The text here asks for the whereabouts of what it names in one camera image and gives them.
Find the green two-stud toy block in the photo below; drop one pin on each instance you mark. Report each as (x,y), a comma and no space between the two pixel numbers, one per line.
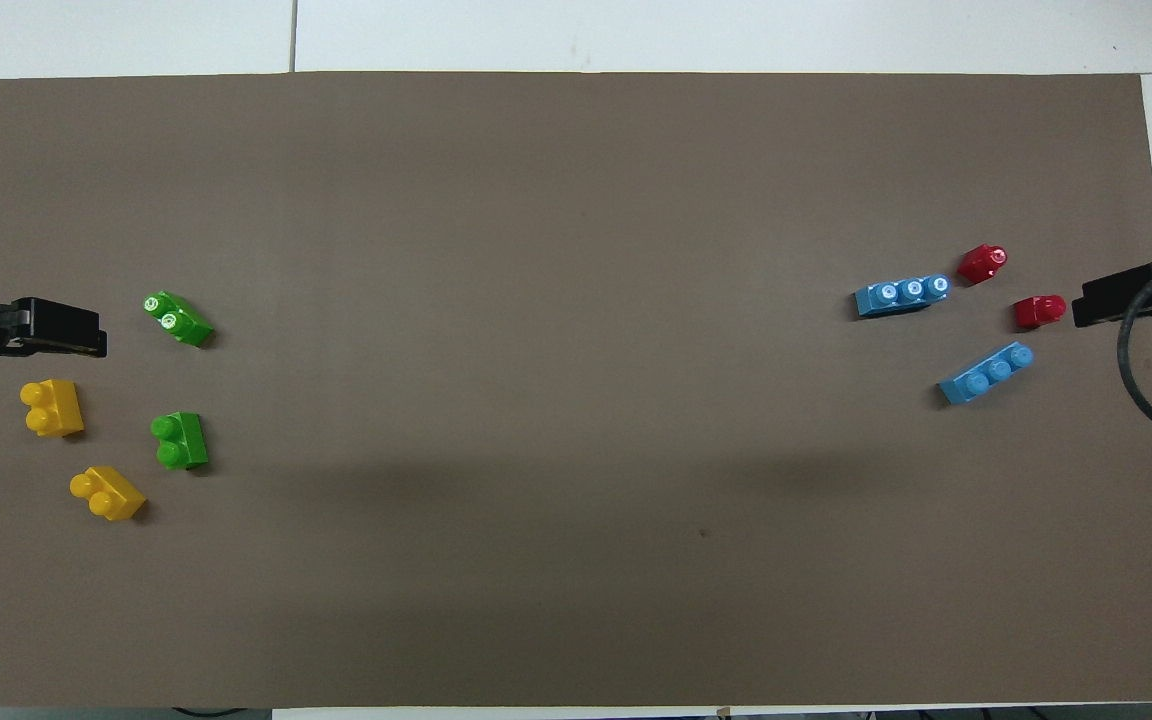
(186,325)
(184,442)

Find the blue three-stud toy block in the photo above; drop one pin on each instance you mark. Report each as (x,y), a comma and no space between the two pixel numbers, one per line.
(896,298)
(981,380)

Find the yellow two-stud toy block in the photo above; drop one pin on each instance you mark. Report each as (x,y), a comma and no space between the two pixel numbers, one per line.
(111,494)
(56,408)

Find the red one-stud toy block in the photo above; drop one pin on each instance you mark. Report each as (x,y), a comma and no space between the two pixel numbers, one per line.
(979,265)
(1038,311)

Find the brown table mat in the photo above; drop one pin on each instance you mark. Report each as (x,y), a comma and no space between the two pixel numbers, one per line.
(576,400)

